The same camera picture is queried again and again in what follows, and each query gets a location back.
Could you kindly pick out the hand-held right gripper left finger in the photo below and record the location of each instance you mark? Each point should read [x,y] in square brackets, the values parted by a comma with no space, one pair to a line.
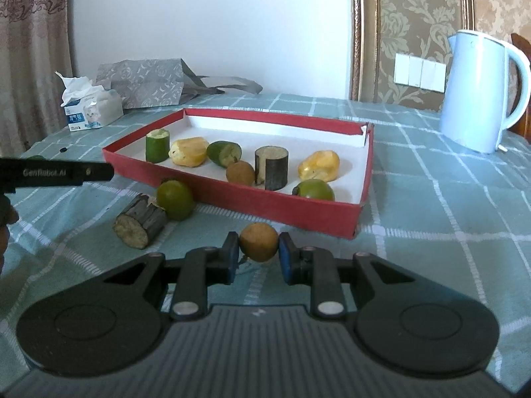
[232,259]

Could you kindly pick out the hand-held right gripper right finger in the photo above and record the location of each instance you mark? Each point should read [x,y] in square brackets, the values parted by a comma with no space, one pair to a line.
[284,257]

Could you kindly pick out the brown longan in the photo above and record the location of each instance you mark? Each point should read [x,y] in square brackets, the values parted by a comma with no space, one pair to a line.
[239,174]
[258,242]

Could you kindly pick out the red cardboard tray white inside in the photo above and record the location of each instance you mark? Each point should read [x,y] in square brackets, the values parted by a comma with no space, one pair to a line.
[290,211]

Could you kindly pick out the round green fruit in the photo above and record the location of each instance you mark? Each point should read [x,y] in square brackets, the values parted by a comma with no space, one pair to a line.
[175,200]
[314,191]

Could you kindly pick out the dark sugarcane piece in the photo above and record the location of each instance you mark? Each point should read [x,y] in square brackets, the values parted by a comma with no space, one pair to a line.
[139,222]
[271,170]

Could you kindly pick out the green cucumber piece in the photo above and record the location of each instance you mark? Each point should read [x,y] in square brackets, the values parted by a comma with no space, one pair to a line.
[157,147]
[224,153]

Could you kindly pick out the person's left hand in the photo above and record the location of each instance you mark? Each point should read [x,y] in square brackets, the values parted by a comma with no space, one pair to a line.
[6,215]

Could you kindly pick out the white tissue pack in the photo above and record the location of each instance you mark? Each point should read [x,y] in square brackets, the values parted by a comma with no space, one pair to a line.
[93,110]

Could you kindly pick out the yellow fruit piece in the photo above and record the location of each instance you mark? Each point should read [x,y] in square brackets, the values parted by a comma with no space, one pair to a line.
[188,152]
[318,166]

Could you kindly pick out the beige patterned curtain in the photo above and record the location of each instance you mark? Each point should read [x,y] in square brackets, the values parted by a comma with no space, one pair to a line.
[33,49]

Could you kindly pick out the grey patterned paper bag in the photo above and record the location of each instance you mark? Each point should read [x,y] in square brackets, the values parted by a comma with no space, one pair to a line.
[141,78]

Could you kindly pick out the green checkered tablecloth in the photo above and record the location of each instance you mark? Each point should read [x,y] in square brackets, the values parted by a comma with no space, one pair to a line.
[435,215]

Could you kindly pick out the light blue electric kettle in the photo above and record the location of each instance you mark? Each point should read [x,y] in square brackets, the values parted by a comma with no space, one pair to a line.
[473,99]

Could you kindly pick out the brown wooden headboard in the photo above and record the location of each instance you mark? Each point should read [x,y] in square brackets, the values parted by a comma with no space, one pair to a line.
[524,128]

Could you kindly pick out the white wall switch panel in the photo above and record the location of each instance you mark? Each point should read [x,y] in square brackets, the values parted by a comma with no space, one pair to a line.
[419,70]

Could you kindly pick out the gold wall panel frame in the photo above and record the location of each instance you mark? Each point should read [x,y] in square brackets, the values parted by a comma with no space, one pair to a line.
[360,29]

